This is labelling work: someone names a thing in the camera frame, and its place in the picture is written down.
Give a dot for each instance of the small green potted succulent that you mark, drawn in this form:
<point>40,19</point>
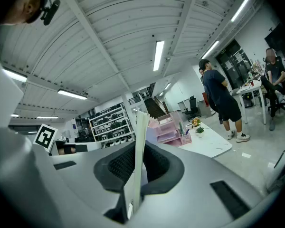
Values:
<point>200,130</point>

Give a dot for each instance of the white shelf rack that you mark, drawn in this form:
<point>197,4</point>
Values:
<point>111,125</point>

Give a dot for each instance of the pink desk organizer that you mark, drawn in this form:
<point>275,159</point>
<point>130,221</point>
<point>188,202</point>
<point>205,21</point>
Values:
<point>166,130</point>

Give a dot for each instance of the flower bouquet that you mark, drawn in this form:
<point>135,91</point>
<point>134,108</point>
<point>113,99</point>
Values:
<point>257,65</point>

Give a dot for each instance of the white notebook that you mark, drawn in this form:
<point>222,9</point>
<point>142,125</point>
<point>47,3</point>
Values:
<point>141,136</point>

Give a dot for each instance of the black wall screen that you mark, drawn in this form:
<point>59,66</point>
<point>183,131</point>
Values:
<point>280,40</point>

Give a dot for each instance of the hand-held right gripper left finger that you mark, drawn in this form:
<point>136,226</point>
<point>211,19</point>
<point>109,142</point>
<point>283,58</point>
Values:
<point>120,165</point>

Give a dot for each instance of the dark staircase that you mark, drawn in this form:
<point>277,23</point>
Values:
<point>154,108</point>

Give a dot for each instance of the ceiling light tube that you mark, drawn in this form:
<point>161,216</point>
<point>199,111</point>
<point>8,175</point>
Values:
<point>241,7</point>
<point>72,94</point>
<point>211,49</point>
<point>158,55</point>
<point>15,76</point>

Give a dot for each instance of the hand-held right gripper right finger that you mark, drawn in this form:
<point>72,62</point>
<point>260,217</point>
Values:
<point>166,170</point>

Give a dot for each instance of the orange potted flower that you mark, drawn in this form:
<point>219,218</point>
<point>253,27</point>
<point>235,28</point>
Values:
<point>195,122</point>

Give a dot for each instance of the white office table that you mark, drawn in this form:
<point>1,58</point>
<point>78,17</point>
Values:
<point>250,88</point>

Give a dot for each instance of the black office chair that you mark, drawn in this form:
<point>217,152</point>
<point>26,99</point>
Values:
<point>281,103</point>
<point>192,107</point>

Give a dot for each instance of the black head-worn camera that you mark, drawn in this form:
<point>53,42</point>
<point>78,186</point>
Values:
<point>50,9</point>

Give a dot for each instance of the black double door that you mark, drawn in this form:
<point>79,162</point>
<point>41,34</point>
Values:
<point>232,64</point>

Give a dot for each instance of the person's head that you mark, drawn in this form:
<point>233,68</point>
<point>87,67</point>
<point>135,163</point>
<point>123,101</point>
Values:
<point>26,5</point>

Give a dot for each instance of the pens in organizer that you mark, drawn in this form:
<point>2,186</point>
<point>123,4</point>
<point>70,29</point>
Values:
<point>182,128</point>

